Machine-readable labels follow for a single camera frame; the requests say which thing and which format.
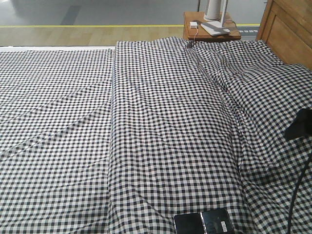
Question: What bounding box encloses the white charger adapter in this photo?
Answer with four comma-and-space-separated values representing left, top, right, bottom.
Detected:
190, 21, 198, 29

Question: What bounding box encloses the wooden headboard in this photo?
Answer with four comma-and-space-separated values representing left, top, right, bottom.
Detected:
256, 0, 312, 69

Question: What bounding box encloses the white cylinder lamp post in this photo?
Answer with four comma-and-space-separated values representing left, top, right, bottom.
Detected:
204, 0, 228, 21

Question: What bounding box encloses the black smartphone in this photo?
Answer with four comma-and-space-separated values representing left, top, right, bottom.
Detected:
174, 208, 234, 234

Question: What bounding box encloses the black white checkered duvet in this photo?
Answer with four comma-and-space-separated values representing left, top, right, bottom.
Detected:
108, 38, 312, 234

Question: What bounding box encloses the white lamp base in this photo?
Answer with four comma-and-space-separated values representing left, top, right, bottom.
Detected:
201, 21, 230, 36

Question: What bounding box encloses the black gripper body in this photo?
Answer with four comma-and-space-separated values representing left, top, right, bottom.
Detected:
284, 109, 312, 139

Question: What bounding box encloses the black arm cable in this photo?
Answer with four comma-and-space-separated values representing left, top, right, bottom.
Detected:
287, 156, 312, 234

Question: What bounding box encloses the checkered bed sheet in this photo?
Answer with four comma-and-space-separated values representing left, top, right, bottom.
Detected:
0, 49, 114, 234

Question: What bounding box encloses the wooden nightstand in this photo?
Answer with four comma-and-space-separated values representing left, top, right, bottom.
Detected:
183, 11, 242, 41

